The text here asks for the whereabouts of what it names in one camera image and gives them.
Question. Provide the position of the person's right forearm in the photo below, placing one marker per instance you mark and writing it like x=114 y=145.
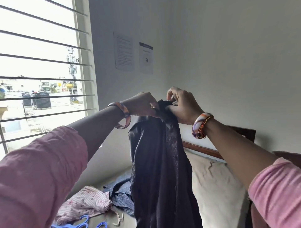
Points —
x=240 y=150

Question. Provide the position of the plain white paper notice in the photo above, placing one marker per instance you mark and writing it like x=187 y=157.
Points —
x=124 y=51

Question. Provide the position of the bed with beige sheet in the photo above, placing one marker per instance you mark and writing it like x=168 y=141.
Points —
x=216 y=192

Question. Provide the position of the striped orange purple bangle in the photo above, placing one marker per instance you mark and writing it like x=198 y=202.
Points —
x=126 y=112

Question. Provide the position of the striped white purple bangle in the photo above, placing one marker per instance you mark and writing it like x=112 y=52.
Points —
x=200 y=123

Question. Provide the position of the pink floral striped garment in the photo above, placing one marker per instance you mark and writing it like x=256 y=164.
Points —
x=84 y=202

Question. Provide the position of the white framed window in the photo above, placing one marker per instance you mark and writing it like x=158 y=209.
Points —
x=87 y=56

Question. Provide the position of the person's left hand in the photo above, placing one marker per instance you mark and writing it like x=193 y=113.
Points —
x=141 y=105

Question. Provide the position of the person's right hand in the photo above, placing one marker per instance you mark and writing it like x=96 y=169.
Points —
x=186 y=108

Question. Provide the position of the white notice with dark header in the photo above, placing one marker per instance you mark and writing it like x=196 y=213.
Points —
x=146 y=58

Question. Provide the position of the pile of blue hangers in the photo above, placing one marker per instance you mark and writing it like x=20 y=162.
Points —
x=80 y=224

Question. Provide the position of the maroon plastic chair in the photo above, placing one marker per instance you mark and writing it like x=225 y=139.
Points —
x=287 y=157

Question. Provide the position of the person's left forearm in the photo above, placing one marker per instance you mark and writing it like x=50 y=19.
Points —
x=94 y=129

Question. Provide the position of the blue striped shirt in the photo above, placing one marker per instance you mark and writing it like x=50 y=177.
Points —
x=122 y=192

